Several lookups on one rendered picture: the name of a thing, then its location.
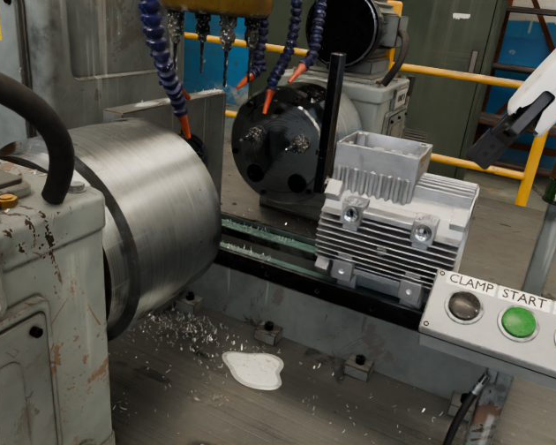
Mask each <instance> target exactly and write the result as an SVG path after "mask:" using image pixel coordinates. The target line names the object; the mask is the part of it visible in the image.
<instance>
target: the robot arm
mask: <svg viewBox="0 0 556 445"><path fill-rule="evenodd" d="M555 123H556V49H555V50H554V51H553V52H552V53H551V54H550V55H549V56H548V57H547V58H546V60H545V61H544V62H543V63H542V64H541V65H539V66H538V68H537V69H536V70H535V71H534V72H533V73H532V74H531V75H530V76H529V77H528V78H527V79H526V80H525V82H524V83H523V84H522V85H521V86H520V88H519V89H518V90H517V91H516V92H515V94H514V95H513V96H512V97H511V99H510V100H509V102H508V105H507V112H506V114H505V115H504V116H503V117H502V118H501V119H500V120H499V121H498V122H497V123H496V124H495V125H494V126H493V127H492V129H490V128H489V129H488V130H487V131H486V132H485V133H484V134H483V135H482V136H481V138H480V139H479V140H478V141H477V142H476V143H475V144H474V145H473V146H472V147H471V148H470V149H469V150H468V152H467V156H468V157H469V158H470V159H471V160H472V161H473V162H474V163H475V164H477V165H478V166H479V167H480V168H481V169H483V170H487V169H488V168H489V167H490V166H491V165H492V164H493V163H494V162H495V161H496V160H497V159H498V158H499V157H500V156H501V155H502V154H503V153H504V152H505V151H506V150H508V149H509V146H510V145H511V144H512V143H513V142H514V141H516V140H517V139H518V138H519V137H520V136H521V135H522V134H523V133H524V132H526V131H527V130H528V129H529V128H530V127H531V126H532V125H533V135H534V136H535V137H542V136H543V135H544V134H545V133H546V132H547V131H548V130H549V129H550V128H551V127H552V126H553V125H554V124H555Z"/></svg>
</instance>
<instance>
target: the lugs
mask: <svg viewBox="0 0 556 445"><path fill-rule="evenodd" d="M343 191H344V183H343V182H342V181H340V180H335V179H332V178H330V179H329V181H328V183H327V187H326V190H325V195H326V198H327V199H330V200H336V201H340V200H341V197H342V194H343ZM469 218H470V211H467V210H463V209H459V208H454V209H453V212H452V214H451V218H450V221H449V225H448V228H449V229H450V230H455V231H459V232H462V233H464V232H465V230H466V228H467V224H468V221H469ZM332 266H333V263H332V261H331V260H329V259H326V258H323V257H319V256H318V257H317V259H316V262H315V264H314V267H315V268H316V270H317V271H318V272H321V273H324V274H327V275H329V274H330V271H331V268H332Z"/></svg>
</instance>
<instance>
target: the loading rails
mask: <svg viewBox="0 0 556 445"><path fill-rule="evenodd" d="M226 218H227V220H226ZM228 219H229V221H228ZM230 219H231V220H232V222H230ZM227 221H228V222H227ZM233 221H234V223H235V224H233ZM229 223H230V225H231V226H229ZM244 223H245V225H246V226H247V225H248V226H247V230H248V232H250V231H249V230H251V228H250V229H249V227H250V226H252V231H251V232H250V233H248V232H244V231H245V230H246V227H245V226H244ZM224 225H225V226H224ZM228 226H229V227H228ZM237 226H238V227H237ZM239 227H240V228H241V229H242V230H241V229H239ZM258 227H259V231H257V228H258ZM265 227H266V229H265ZM262 229H263V230H262ZM240 230H241V231H240ZM260 231H261V232H260ZM262 231H263V232H262ZM268 231H269V232H268ZM251 233H252V234H251ZM257 233H258V234H257ZM260 233H262V234H260ZM270 233H271V235H272V236H271V235H270ZM254 234H255V235H257V236H255V235H254ZM263 235H264V236H263ZM273 235H274V236H275V239H273V237H274V236H273ZM259 236H260V237H259ZM279 236H280V241H279V238H278V237H279ZM283 236H284V237H283ZM276 237H277V238H276ZM282 237H283V240H284V241H283V240H282ZM269 238H270V239H269ZM285 238H286V239H285ZM292 238H293V242H292ZM272 239H273V240H272ZM315 239H316V238H312V237H308V236H306V235H302V234H299V233H296V232H293V231H290V230H285V229H281V228H278V227H275V226H272V225H269V224H265V223H262V222H257V221H253V220H251V219H247V218H244V217H242V216H238V215H233V214H230V213H226V212H223V211H222V238H221V243H220V247H219V250H218V253H217V255H216V257H215V259H214V262H213V264H212V265H211V267H210V268H209V269H208V271H207V272H206V273H205V274H204V275H203V276H201V277H200V279H198V280H197V281H196V282H194V283H192V284H191V285H189V286H188V287H187V288H185V289H184V290H182V291H181V292H179V298H177V300H176V307H177V309H179V310H181V311H184V312H186V313H190V314H195V313H196V312H198V311H199V310H200V309H201V308H203V306H204V307H205V308H208V309H210V310H213V311H216V312H217V313H222V314H224V315H227V316H229V317H231V318H234V319H237V320H239V321H242V322H245V323H248V324H250V325H253V326H255V327H256V328H255V329H254V339H256V340H259V341H261V342H263V343H267V344H270V345H272V346H275V345H276V344H277V342H278V341H279V340H280V339H281V338H282V337H285V338H288V339H289V340H292V341H295V342H297V343H301V344H303V345H306V346H309V347H311V348H313V349H315V350H318V351H322V352H325V353H327V354H329V355H332V356H335V357H337V358H341V359H343V360H346V363H345V364H344V368H343V373H345V374H347V375H349V376H351V377H354V378H356V379H359V380H361V381H365V382H367V381H368V380H369V378H370V376H371V374H372V371H374V372H376V373H381V374H383V375H386V376H387V377H390V378H393V379H395V380H398V381H401V382H404V383H407V384H409V385H411V386H414V387H416V388H420V389H422V390H425V391H427V392H430V393H433V394H434V395H437V396H441V397H444V398H446V399H448V400H450V402H449V406H448V408H447V414H449V415H452V416H455V414H456V413H457V412H458V410H459V408H460V406H461V405H462V402H463V401H464V399H465V398H466V396H467V395H468V393H469V392H470V390H471V389H472V387H473V386H474V385H475V383H476V382H477V380H478V379H479V377H480V376H481V375H482V373H484V372H485V369H486V367H485V366H481V365H478V364H475V363H472V362H470V361H468V360H465V359H462V358H458V357H455V356H452V355H449V354H447V353H445V352H442V351H437V350H434V349H432V348H429V347H426V346H424V345H422V344H419V343H418V332H417V330H418V327H419V324H420V321H421V319H422V316H423V313H424V310H425V305H426V303H424V302H423V303H422V305H421V307H420V310H419V309H416V308H414V307H411V306H408V305H404V304H400V303H399V302H400V299H399V298H397V297H394V296H391V295H387V294H385V293H382V292H379V291H375V290H371V289H368V288H365V287H362V286H358V287H357V289H353V288H350V287H348V286H345V285H342V284H339V283H337V279H336V278H333V277H331V274H329V275H327V274H324V273H321V272H318V271H317V270H316V268H315V267H314V264H315V262H316V259H317V257H318V256H317V255H315V253H316V252H317V251H315V248H316V247H317V246H316V245H315V244H316V243H317V242H318V241H316V240H315ZM222 240H223V241H224V243H223V241H222ZM286 240H287V241H286ZM288 240H289V241H290V242H288ZM228 243H229V244H230V246H229V248H227V247H228ZM284 243H285V244H284ZM231 244H233V246H235V247H234V248H233V250H232V249H231ZM244 245H245V248H244ZM233 246H232V247H233ZM238 247H239V249H238ZM251 247H252V255H250V254H251V253H250V250H251ZM246 249H247V252H246ZM248 250H249V252H248ZM257 254H258V255H259V256H258V255H257ZM261 254H262V258H260V255H261ZM264 254H265V256H264ZM269 255H270V256H271V258H270V260H271V261H268V260H269V257H267V256H269ZM263 257H264V258H263Z"/></svg>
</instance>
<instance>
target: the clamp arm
mask: <svg viewBox="0 0 556 445"><path fill-rule="evenodd" d="M346 56H347V54H346V53H342V52H334V53H331V57H330V62H327V69H329V70H328V77H327V91H326V97H325V104H324V111H323V118H322V125H321V132H320V139H319V147H318V148H316V154H315V155H317V156H318V159H317V165H316V172H315V179H314V187H313V192H315V193H319V194H323V193H324V192H325V190H326V187H325V184H326V185H327V183H328V182H326V181H327V180H328V181H329V179H330V177H329V176H330V170H331V162H332V156H333V150H334V138H335V132H336V126H337V119H338V113H339V107H340V100H341V94H342V82H343V75H344V69H345V63H346Z"/></svg>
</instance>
